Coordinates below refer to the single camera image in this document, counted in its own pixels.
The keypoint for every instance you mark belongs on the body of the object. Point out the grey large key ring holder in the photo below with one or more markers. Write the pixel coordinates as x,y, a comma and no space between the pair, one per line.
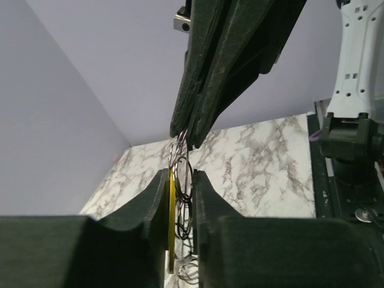
185,268

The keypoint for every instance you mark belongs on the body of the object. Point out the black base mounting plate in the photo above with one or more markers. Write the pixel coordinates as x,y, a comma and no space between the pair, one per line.
348,192

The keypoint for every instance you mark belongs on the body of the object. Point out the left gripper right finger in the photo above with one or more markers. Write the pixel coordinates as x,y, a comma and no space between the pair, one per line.
239,251

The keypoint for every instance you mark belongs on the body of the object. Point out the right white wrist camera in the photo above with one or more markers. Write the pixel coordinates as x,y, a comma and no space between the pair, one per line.
181,20

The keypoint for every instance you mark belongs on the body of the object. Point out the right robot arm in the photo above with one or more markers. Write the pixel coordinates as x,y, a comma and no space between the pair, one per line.
362,35

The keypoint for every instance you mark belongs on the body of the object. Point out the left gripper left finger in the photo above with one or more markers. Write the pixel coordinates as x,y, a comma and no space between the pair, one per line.
123,249

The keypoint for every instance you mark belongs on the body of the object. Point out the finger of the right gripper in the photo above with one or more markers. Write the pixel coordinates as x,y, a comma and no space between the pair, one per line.
199,103
256,35

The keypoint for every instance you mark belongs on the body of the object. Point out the yellow key tag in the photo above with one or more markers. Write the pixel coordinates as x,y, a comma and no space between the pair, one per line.
171,233

